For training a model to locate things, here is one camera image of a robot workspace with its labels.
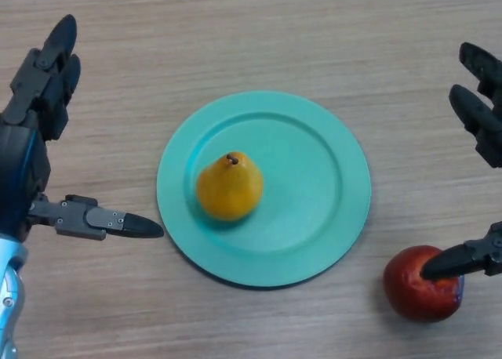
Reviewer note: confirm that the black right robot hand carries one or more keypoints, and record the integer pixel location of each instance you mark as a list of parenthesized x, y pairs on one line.
[(484, 120)]

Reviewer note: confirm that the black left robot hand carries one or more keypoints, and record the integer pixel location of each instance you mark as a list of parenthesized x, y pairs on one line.
[(19, 163)]

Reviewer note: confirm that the yellow pear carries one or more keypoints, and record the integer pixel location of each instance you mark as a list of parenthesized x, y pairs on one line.
[(231, 190)]

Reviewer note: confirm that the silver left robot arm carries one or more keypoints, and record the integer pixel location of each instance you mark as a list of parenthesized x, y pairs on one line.
[(9, 296)]

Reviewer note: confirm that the green round plate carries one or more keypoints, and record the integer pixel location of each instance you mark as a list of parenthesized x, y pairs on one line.
[(306, 178)]

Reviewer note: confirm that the red apple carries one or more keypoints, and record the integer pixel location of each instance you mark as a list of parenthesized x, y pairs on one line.
[(408, 296)]

